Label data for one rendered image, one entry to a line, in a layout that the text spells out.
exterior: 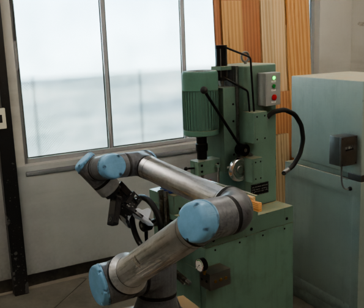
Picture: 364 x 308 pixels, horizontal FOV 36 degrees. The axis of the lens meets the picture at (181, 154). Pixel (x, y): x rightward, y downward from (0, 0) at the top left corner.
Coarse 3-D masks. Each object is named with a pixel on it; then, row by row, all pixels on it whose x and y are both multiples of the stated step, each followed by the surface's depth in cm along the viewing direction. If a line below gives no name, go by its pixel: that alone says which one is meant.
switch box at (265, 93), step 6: (264, 72) 279; (270, 72) 278; (276, 72) 277; (258, 78) 277; (264, 78) 274; (270, 78) 275; (276, 78) 277; (258, 84) 278; (264, 84) 274; (270, 84) 275; (276, 84) 277; (258, 90) 279; (264, 90) 275; (270, 90) 276; (276, 90) 278; (258, 96) 279; (264, 96) 276; (270, 96) 276; (258, 102) 280; (264, 102) 276; (270, 102) 277; (276, 102) 279
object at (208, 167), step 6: (210, 156) 286; (192, 162) 278; (198, 162) 275; (204, 162) 276; (210, 162) 279; (216, 162) 281; (198, 168) 275; (204, 168) 277; (210, 168) 279; (216, 168) 281; (198, 174) 276; (204, 174) 278
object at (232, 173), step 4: (232, 160) 275; (236, 160) 275; (240, 160) 276; (232, 164) 274; (236, 164) 275; (240, 164) 277; (232, 168) 274; (236, 168) 276; (240, 168) 276; (232, 172) 274; (236, 172) 276; (240, 172) 277; (232, 176) 275; (236, 176) 276; (240, 176) 278; (236, 180) 277; (240, 180) 278
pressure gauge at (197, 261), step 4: (196, 260) 256; (200, 260) 253; (204, 260) 254; (196, 264) 256; (200, 264) 254; (204, 264) 253; (196, 268) 256; (200, 268) 254; (204, 268) 253; (200, 272) 255; (204, 272) 256
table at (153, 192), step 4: (152, 188) 295; (156, 188) 294; (152, 192) 292; (156, 192) 289; (152, 196) 292; (156, 196) 289; (156, 200) 290; (256, 212) 257; (172, 216) 261; (176, 216) 258; (256, 216) 258; (252, 220) 256
